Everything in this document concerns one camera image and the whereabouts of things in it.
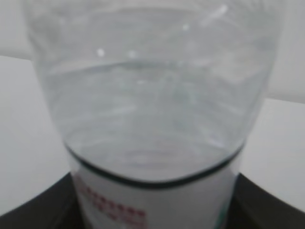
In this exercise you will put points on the clear plastic water bottle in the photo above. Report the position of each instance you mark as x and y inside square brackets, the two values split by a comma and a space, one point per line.
[154, 101]

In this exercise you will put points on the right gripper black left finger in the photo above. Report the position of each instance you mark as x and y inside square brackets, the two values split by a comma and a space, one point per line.
[55, 208]

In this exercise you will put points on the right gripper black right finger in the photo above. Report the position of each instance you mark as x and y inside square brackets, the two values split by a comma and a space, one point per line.
[254, 208]

